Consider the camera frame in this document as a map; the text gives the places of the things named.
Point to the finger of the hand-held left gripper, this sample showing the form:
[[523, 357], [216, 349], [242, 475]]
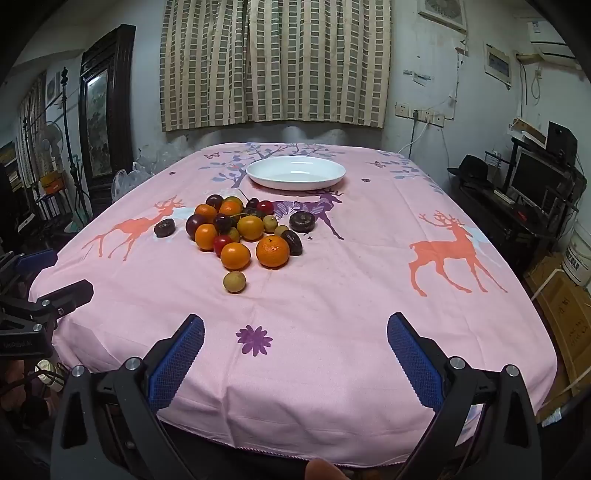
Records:
[[69, 293], [39, 259]]

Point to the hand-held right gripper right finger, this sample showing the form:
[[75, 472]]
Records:
[[413, 364]]

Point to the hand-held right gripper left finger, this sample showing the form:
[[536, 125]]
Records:
[[178, 364]]

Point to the tan longan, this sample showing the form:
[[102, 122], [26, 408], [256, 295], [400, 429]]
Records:
[[281, 230], [270, 223], [234, 281], [233, 234]]

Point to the dark brown water chestnut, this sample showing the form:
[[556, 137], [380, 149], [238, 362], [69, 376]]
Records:
[[163, 228], [292, 243], [302, 221]]

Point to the red cherry tomato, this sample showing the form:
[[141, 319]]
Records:
[[264, 207], [221, 242]]

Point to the large mandarin orange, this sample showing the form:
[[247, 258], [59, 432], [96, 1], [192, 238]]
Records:
[[272, 251]]

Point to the yellow-orange mandarin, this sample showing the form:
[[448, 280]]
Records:
[[250, 228]]

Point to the small dark purple plum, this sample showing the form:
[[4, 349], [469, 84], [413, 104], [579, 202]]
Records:
[[214, 201]]

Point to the dark cherry with stem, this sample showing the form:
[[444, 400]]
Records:
[[252, 203]]

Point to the white oval plate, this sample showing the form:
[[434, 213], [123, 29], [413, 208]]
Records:
[[295, 173]]

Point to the person's right hand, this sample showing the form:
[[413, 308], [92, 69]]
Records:
[[324, 471]]

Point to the orange box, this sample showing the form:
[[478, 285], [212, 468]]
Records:
[[51, 183]]

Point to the white standing fan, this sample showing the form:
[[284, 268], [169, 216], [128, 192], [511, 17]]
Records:
[[50, 141]]

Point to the pink deer print tablecloth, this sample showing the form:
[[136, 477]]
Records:
[[323, 286]]

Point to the clear plastic bags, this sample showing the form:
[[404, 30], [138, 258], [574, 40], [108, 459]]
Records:
[[143, 161]]

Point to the dark wooden framed painting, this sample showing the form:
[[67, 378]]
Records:
[[99, 120]]

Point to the black coat stand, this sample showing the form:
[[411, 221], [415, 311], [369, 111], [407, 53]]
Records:
[[64, 106]]

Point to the brown cardboard box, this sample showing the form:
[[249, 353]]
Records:
[[568, 323]]

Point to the black computer desk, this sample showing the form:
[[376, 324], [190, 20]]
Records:
[[498, 224]]

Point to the white plastic bucket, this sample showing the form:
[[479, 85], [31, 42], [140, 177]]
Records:
[[579, 258]]

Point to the black hat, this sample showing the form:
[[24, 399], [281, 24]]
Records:
[[473, 168]]

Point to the computer monitor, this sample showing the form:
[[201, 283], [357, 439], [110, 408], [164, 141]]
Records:
[[535, 177]]

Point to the black speaker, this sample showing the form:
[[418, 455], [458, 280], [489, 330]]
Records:
[[561, 141]]

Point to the beige checked curtain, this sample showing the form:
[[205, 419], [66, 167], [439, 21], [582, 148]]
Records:
[[277, 60]]

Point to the white electrical panel box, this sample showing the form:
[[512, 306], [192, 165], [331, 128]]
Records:
[[498, 64]]

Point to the white air conditioner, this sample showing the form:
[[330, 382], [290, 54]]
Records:
[[549, 34]]

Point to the white wall socket strip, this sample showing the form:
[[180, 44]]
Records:
[[431, 117]]

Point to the white wall socket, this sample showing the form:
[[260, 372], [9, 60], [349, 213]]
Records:
[[403, 109]]

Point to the white wall exhaust fan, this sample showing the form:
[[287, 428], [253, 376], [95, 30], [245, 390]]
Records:
[[443, 11]]

